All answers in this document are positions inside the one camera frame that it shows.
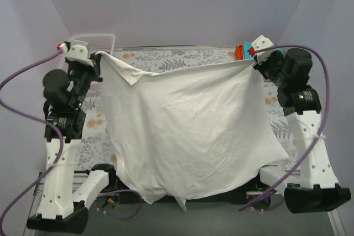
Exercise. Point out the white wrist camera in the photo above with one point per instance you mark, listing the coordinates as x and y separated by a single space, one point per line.
76 51
261 48

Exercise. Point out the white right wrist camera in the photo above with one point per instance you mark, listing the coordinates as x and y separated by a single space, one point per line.
261 48

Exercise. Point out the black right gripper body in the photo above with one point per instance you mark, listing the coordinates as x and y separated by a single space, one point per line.
261 66

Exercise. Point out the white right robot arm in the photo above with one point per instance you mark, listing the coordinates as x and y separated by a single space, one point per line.
310 185

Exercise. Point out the folded orange t shirt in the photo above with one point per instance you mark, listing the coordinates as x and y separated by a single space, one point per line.
239 52

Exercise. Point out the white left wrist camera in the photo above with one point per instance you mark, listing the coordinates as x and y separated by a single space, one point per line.
76 51

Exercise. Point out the white t shirt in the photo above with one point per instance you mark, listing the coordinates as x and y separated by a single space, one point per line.
209 116

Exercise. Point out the aluminium frame rail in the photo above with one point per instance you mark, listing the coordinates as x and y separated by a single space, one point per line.
122 194

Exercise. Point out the floral patterned table mat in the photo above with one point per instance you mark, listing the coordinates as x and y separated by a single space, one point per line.
95 147

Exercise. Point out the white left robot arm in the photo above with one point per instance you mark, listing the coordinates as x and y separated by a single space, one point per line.
63 125

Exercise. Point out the white plastic laundry basket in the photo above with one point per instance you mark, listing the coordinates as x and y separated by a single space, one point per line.
97 42

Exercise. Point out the folded blue t shirt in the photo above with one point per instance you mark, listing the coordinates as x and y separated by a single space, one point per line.
246 46

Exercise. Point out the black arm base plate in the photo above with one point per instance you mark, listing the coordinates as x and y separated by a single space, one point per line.
191 185

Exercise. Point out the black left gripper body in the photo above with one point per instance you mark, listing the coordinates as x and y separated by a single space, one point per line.
94 68

